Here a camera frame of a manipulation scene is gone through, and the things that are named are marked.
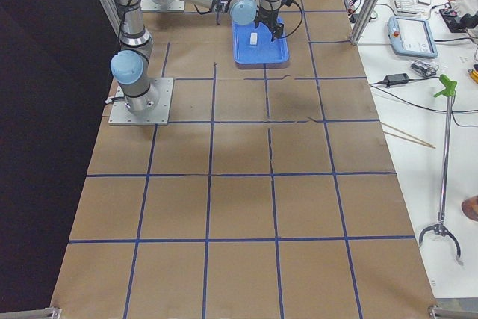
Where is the black power adapter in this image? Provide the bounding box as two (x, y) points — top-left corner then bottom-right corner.
(383, 73), (410, 87)

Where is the green handled reacher grabber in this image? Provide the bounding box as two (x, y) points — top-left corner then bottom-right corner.
(418, 74), (463, 265)

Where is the white toy block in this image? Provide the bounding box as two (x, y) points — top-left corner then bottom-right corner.
(249, 32), (258, 46)

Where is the blue plastic tray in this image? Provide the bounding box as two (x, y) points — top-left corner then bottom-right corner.
(232, 22), (290, 69)

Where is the wooden chopstick pair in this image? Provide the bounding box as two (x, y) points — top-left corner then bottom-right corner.
(380, 122), (435, 149)

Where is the teach pendant tablet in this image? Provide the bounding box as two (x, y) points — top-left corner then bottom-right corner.
(387, 16), (438, 59)

